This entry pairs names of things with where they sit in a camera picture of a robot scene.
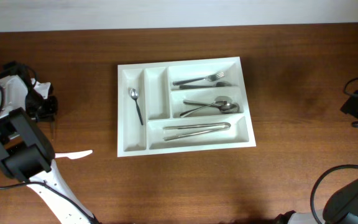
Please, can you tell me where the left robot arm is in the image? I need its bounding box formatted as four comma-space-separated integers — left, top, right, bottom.
0, 61, 98, 223

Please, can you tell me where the small metal teaspoon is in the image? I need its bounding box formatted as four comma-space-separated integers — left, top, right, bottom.
129, 88, 144, 126
50, 121, 55, 141

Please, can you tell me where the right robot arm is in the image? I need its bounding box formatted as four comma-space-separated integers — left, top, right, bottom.
273, 90, 358, 224

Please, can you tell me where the metal fork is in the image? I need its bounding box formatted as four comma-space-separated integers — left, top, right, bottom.
172, 72, 225, 86
179, 82, 232, 90

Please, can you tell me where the white cutlery tray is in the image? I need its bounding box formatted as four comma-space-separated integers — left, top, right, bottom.
117, 57, 256, 157

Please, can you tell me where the metal tablespoon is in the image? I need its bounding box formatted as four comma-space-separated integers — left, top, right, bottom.
180, 96, 232, 118
183, 100, 240, 114

